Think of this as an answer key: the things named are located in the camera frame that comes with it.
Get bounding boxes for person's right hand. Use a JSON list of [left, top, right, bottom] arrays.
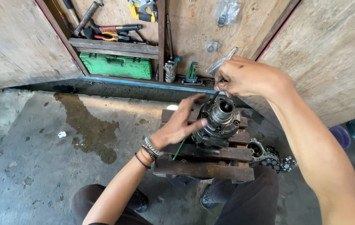
[[213, 56, 294, 100]]

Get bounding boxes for person's left hand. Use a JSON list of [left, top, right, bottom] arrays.
[[150, 93, 208, 154]]

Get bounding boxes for grey metal compressor body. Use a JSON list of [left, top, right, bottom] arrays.
[[191, 97, 241, 154]]

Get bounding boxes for green hex key set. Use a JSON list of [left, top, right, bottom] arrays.
[[185, 61, 199, 84]]

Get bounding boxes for small clear plastic bag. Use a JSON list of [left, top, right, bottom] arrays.
[[206, 41, 222, 53]]

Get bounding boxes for ribbed metal cylinder part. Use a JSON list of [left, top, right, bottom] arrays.
[[164, 61, 178, 84]]

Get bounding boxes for metal compressor housing part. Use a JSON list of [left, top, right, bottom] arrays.
[[247, 138, 266, 163]]

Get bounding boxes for long metal extension bar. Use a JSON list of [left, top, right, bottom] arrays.
[[166, 14, 175, 62]]

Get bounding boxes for large clear plastic bag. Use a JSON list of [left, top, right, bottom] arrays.
[[211, 0, 242, 28]]

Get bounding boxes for green rod tool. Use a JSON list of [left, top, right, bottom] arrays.
[[172, 139, 186, 161]]

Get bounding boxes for dark wooden slatted stool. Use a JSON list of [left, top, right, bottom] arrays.
[[153, 109, 255, 184]]

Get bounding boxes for small metal cylinder block part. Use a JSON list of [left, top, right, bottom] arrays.
[[280, 156, 298, 172]]

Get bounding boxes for plywood cabinet door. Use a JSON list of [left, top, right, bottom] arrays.
[[239, 0, 355, 128], [0, 0, 85, 89]]

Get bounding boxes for yellow and black tool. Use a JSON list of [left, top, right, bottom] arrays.
[[127, 0, 158, 23]]

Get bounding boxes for green plastic tool case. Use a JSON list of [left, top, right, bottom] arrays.
[[79, 52, 153, 80]]

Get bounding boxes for person's right black shoe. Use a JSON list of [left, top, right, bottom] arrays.
[[199, 184, 221, 210]]

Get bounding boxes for person's black shoe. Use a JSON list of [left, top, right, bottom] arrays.
[[133, 188, 149, 214], [199, 184, 221, 210]]

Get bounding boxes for grey wooden shelf board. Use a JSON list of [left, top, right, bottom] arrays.
[[69, 37, 159, 60]]

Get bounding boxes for person's dark trousers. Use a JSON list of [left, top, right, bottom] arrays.
[[70, 166, 280, 225]]

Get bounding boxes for red and black pliers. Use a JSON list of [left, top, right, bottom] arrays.
[[88, 19, 143, 35]]

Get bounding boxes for purple plastic bucket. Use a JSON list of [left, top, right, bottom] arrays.
[[329, 125, 352, 149]]

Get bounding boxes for person's left black shoe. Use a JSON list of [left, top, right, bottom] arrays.
[[133, 188, 149, 214]]

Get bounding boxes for wooden divider post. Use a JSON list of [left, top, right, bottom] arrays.
[[156, 0, 166, 83]]

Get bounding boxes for beaded wrist bracelets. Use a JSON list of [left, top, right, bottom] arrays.
[[135, 136, 164, 170]]

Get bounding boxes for orange-handled pliers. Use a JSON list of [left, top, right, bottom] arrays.
[[94, 31, 150, 45]]

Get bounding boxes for metal-handled hammer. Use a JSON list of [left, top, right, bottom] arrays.
[[72, 0, 104, 38]]

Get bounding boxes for wooden-handled hammer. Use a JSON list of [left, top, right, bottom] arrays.
[[62, 0, 81, 29]]

